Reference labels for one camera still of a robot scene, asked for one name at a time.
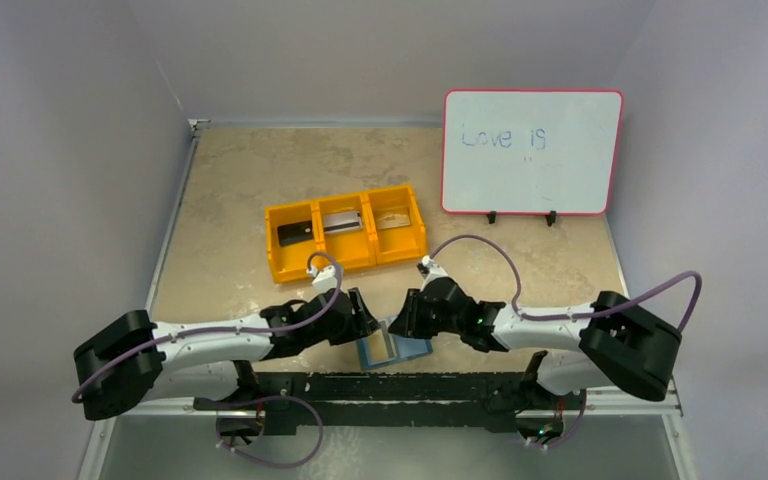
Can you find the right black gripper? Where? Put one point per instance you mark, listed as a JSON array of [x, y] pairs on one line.
[[423, 312]]

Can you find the right whiteboard stand foot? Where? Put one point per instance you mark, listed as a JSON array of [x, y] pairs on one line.
[[551, 218]]

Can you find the middle yellow bin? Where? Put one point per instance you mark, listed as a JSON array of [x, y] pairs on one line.
[[346, 234]]

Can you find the pink framed whiteboard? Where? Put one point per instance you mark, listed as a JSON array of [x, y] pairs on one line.
[[529, 151]]

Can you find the gold magnetic stripe card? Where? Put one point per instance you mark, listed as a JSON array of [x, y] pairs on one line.
[[392, 224]]

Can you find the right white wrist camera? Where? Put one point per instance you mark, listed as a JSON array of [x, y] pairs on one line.
[[430, 270]]

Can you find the blue card holder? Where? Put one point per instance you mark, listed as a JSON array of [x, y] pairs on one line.
[[382, 349]]

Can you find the left yellow bin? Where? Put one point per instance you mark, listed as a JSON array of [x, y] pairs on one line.
[[289, 264]]

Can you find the gold card in bin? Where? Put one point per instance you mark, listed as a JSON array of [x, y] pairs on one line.
[[391, 214]]

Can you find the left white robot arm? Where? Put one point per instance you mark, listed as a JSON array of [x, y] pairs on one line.
[[133, 359]]

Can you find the right yellow bin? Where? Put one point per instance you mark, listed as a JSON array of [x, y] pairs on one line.
[[398, 230]]

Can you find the silver card in bin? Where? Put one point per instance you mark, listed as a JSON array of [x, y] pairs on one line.
[[342, 222]]

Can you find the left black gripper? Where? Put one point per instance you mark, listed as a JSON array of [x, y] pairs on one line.
[[359, 323]]

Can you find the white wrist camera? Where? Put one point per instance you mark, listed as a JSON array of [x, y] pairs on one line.
[[325, 279], [430, 270]]

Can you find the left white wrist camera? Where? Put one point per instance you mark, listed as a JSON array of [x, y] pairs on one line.
[[325, 279]]

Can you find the yellow bin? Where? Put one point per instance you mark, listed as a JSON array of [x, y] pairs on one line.
[[398, 230], [289, 264], [346, 234]]

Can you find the black card in bin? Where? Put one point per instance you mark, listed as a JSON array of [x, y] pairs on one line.
[[295, 233]]

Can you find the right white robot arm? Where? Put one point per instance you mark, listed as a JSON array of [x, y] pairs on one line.
[[602, 343]]

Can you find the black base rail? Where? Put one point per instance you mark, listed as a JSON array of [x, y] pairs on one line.
[[498, 402]]

